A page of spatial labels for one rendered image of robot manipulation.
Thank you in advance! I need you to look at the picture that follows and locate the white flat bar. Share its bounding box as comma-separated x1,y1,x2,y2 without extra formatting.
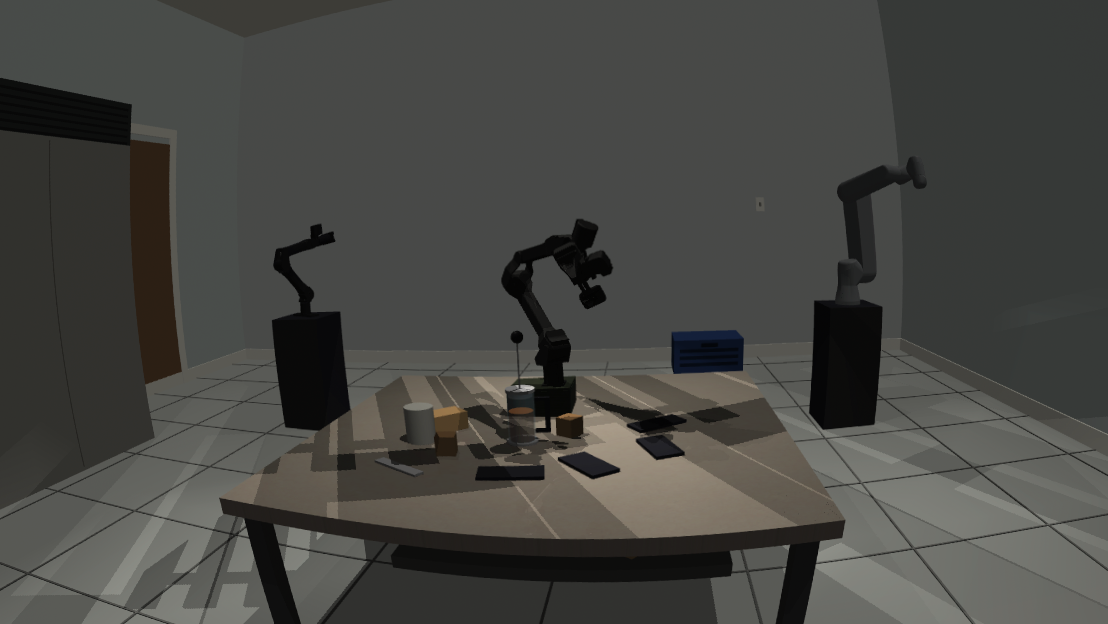
375,457,424,477

